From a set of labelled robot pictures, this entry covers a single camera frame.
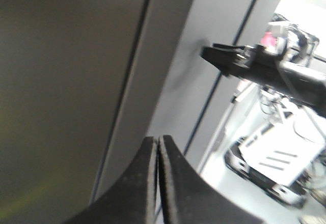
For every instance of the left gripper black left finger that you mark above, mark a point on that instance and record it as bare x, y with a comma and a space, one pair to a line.
132, 198

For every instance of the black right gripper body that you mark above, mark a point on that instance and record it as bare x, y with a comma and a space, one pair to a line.
299, 82

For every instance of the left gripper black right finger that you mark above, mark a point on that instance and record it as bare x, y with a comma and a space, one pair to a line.
187, 198

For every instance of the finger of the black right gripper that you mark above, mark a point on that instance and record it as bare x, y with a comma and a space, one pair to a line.
228, 59

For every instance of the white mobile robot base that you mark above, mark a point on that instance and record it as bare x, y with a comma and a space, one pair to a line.
274, 158

